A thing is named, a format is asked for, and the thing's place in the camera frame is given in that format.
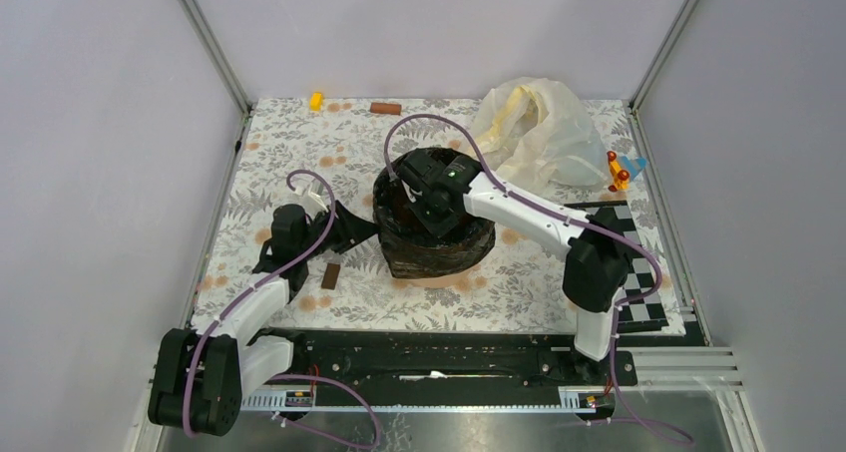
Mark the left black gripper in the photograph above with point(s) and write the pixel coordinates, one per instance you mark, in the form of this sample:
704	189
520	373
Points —
350	229

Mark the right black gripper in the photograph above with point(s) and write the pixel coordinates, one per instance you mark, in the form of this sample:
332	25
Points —
440	228

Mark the black trash bag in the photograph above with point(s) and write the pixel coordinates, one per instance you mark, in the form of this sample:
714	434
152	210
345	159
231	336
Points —
410	250

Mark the translucent white trash bag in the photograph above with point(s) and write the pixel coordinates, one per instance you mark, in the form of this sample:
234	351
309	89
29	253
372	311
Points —
536	131

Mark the orange plastic trash bin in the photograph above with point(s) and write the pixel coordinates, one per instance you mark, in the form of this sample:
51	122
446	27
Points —
443	281

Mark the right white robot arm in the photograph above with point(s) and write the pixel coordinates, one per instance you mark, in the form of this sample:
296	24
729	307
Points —
596	258

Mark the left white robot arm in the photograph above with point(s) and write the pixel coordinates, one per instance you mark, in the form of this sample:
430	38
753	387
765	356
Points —
202	374

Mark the dark brown wooden block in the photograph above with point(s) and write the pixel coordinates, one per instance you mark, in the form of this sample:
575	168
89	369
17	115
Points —
331	276

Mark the brown cylinder block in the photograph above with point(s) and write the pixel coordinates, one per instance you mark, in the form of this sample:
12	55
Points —
384	108

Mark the yellow cube block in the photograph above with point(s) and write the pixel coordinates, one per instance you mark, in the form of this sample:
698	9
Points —
316	102

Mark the red yellow toy vehicle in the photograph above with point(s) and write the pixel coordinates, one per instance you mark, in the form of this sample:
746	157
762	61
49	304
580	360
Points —
619	172

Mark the blue toy piece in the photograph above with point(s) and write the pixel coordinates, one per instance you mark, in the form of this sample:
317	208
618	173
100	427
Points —
634	166

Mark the black white checkerboard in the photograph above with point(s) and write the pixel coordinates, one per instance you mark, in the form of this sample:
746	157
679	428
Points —
643	316

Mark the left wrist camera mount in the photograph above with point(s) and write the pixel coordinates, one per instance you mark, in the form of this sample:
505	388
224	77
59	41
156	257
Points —
309	196

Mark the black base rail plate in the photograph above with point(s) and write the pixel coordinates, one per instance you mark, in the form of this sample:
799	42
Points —
462	364

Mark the slotted metal cable duct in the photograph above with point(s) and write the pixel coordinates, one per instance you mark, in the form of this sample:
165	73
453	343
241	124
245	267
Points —
327	399

